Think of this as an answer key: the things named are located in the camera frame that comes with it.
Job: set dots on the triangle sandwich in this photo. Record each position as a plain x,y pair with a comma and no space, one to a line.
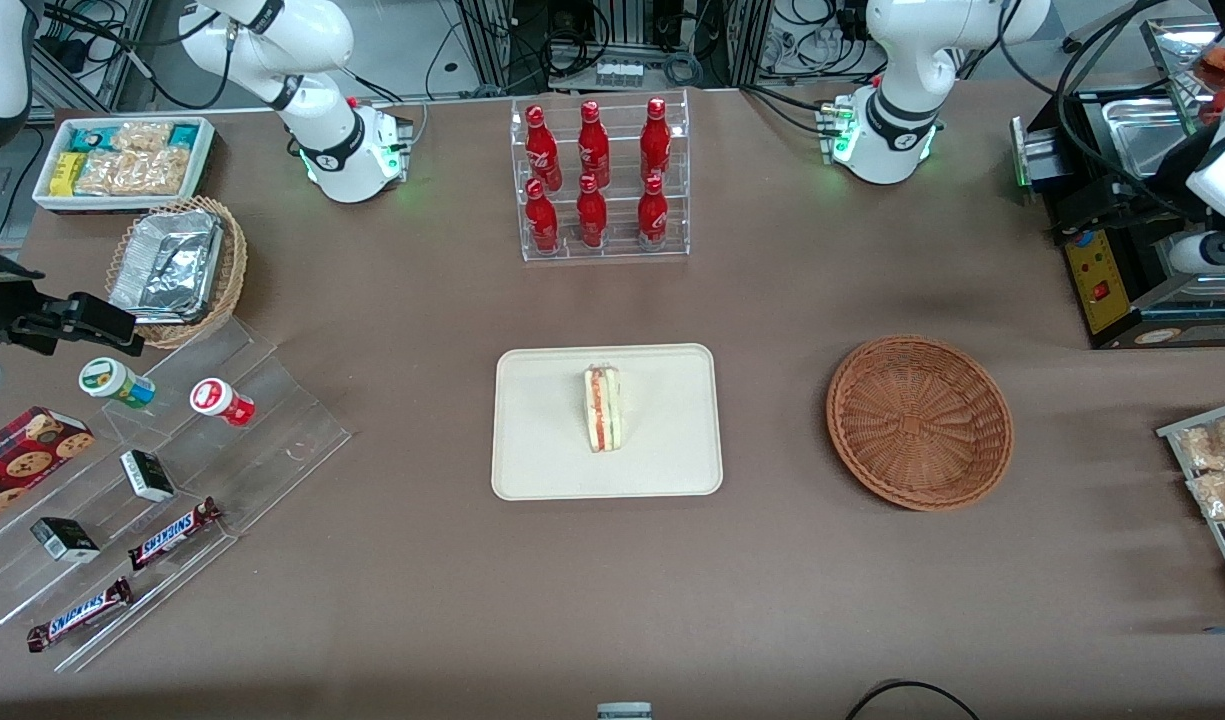
603,410

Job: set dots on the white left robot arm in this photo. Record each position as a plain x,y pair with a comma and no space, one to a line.
902,130

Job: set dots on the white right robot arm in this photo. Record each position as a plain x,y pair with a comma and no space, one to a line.
322,140

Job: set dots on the aluminium foil tray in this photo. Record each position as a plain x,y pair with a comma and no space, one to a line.
167,265

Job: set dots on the wicker basket with foil trays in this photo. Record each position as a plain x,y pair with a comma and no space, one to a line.
234,260

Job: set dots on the round brown wicker basket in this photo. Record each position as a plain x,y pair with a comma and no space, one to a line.
917,425

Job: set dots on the beige plastic tray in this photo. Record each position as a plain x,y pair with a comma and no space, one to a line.
542,420

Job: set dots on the green lid snack cup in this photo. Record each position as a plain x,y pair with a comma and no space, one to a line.
112,380

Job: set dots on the steel warmer pan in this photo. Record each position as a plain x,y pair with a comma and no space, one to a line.
1137,140

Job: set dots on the black food warmer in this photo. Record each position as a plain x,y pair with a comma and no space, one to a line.
1097,285

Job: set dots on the grey metal side box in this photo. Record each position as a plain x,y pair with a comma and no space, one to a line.
1037,150

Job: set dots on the white snack bin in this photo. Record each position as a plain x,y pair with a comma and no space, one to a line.
42,195

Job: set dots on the yellow snack packet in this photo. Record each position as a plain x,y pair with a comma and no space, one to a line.
67,173

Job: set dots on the red lid snack cup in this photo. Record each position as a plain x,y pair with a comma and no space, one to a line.
217,400

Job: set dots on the clear bag of crackers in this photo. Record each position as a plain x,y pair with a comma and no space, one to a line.
132,172
142,136

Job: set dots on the red cookie box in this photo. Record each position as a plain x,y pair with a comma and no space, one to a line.
22,460

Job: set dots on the small black box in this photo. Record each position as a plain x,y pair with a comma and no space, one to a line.
64,540
147,476

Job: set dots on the orange fried food piece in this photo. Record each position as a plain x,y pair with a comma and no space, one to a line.
1222,57

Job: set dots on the black stand leg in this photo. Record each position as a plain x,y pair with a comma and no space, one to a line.
1112,24

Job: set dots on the teal snack packet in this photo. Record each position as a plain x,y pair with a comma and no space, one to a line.
92,138
184,135

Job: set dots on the clear acrylic stepped stand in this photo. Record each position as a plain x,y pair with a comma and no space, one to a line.
272,420

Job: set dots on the snickers bar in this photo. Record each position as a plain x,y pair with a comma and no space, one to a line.
172,535
77,615

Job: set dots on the clear bag of snacks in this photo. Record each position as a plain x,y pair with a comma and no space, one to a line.
1212,445
1222,495

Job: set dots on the red cola bottle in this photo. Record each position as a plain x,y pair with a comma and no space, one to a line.
592,220
542,225
593,145
542,150
653,217
656,142

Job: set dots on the clear acrylic bottle rack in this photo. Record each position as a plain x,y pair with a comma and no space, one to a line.
617,240

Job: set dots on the white power strip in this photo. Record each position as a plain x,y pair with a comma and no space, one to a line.
620,73

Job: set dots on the small grey object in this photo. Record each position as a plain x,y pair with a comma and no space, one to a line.
624,712

